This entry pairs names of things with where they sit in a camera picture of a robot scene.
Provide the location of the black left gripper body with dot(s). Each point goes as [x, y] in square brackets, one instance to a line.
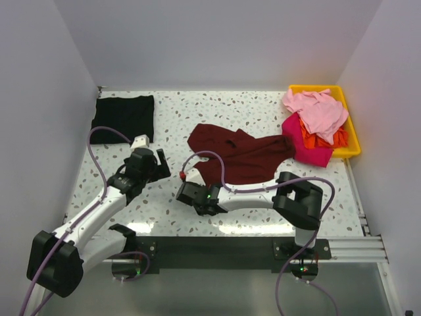
[152, 172]

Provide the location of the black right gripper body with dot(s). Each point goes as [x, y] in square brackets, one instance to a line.
[199, 209]

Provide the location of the dark red t shirt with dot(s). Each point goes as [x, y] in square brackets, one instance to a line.
[247, 160]

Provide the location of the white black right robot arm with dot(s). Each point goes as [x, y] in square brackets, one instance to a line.
[297, 201]

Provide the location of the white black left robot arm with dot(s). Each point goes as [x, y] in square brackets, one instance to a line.
[59, 259]

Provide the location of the folded black t shirt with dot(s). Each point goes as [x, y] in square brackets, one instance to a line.
[130, 116]

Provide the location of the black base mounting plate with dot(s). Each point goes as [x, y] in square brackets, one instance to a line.
[227, 253]

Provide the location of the magenta t shirt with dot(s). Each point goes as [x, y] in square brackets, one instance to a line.
[319, 156]

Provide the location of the pink t shirt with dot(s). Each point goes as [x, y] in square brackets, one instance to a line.
[319, 112]

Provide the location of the yellow plastic bin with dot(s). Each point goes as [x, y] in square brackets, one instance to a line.
[353, 149]

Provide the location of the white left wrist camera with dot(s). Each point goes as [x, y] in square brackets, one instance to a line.
[139, 142]

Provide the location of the aluminium frame rail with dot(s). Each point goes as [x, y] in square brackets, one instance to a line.
[344, 225]

